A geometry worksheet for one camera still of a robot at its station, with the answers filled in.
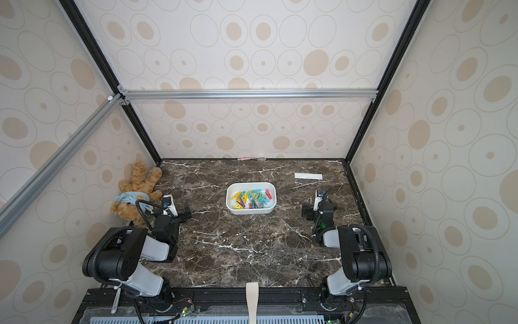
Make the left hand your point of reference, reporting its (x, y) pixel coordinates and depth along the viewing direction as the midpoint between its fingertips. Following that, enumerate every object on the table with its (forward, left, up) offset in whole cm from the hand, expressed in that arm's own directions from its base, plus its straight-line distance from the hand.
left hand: (180, 199), depth 89 cm
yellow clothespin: (+7, -28, -9) cm, 30 cm away
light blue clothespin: (+12, -33, -10) cm, 36 cm away
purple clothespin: (+5, -26, -10) cm, 28 cm away
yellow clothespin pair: (+2, -25, -10) cm, 27 cm away
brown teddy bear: (+8, +24, -4) cm, 25 cm away
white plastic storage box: (+12, -24, -7) cm, 28 cm away
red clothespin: (+9, -40, -10) cm, 42 cm away
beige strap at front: (-36, -33, -11) cm, 50 cm away
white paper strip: (+24, -62, -12) cm, 68 cm away
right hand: (+2, -65, -5) cm, 66 cm away
